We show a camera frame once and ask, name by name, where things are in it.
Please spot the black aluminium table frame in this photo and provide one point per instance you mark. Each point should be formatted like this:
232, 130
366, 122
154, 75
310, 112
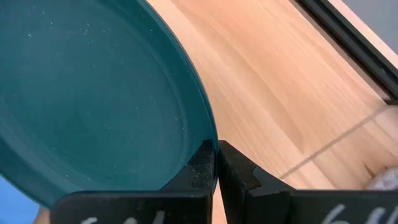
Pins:
357, 43

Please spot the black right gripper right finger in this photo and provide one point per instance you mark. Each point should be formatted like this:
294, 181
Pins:
280, 205

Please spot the light blue plate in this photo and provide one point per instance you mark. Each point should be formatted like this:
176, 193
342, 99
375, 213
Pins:
12, 205

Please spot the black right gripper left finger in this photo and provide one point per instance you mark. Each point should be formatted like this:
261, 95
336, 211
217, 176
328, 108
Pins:
186, 205

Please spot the white faceted planter pot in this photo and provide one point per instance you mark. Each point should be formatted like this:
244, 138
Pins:
385, 180

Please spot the teal plate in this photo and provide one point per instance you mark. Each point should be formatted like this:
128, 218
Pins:
93, 93

